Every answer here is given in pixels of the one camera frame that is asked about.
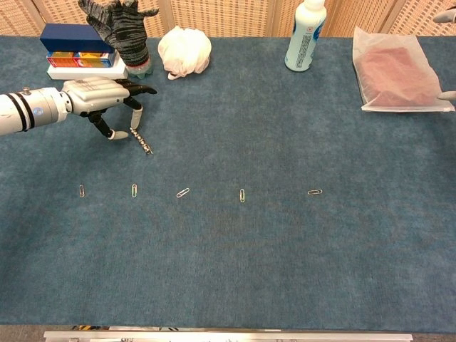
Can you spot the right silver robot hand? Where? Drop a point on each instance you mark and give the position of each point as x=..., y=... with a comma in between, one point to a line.
x=449, y=18

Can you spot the blue felt table cover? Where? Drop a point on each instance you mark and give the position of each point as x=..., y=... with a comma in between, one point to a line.
x=213, y=249

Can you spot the flat white box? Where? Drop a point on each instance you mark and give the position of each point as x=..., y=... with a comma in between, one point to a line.
x=85, y=73

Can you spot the small orange box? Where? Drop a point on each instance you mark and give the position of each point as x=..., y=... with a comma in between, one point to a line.
x=60, y=60
x=94, y=60

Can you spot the grey knit glove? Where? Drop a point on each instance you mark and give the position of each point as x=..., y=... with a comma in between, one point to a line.
x=124, y=39

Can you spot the green bottle under glove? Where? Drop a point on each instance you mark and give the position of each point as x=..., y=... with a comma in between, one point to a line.
x=140, y=70

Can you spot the translucent zip bag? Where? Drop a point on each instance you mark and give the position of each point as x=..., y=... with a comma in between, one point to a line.
x=392, y=71

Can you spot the dark blue box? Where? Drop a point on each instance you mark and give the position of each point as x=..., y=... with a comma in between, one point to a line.
x=71, y=37

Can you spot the pink cloth in bag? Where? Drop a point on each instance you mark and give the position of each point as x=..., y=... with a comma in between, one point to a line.
x=395, y=75

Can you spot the light blue plastic bottle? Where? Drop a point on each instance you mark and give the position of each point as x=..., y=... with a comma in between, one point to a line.
x=303, y=42

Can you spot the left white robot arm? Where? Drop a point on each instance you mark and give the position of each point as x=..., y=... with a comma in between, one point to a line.
x=28, y=110

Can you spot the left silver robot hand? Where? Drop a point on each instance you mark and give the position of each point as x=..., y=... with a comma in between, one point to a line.
x=92, y=94

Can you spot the metal drill bit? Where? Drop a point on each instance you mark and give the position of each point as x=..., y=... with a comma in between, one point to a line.
x=139, y=139

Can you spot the aluminium rail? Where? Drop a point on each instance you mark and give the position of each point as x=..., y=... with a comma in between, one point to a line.
x=228, y=336

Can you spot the wicker folding screen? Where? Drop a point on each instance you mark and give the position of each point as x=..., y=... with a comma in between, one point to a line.
x=231, y=16

